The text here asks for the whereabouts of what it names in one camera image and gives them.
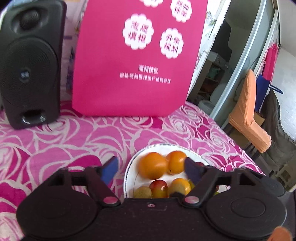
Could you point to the pink rose tablecloth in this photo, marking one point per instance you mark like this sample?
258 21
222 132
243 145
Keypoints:
30 156

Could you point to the black speaker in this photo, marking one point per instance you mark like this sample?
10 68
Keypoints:
31 50

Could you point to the magenta tote bag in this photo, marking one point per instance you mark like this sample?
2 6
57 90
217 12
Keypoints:
136 58

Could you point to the orange covered chair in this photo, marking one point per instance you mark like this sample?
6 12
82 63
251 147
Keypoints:
242 116

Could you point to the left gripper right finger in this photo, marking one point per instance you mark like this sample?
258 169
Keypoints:
204 179

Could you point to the large orange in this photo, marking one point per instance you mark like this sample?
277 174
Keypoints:
152 166

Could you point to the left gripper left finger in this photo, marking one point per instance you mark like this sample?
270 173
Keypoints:
97 181

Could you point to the small yellow orange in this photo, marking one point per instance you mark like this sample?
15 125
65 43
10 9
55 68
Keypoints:
179 185

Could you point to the red yellow apple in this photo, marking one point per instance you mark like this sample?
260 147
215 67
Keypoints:
159 189

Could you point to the dark cloth chair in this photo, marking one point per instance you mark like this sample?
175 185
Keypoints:
282 149

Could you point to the white round plate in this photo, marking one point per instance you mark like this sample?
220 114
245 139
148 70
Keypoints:
133 180

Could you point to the small brown kiwi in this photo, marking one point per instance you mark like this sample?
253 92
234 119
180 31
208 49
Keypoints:
143 192

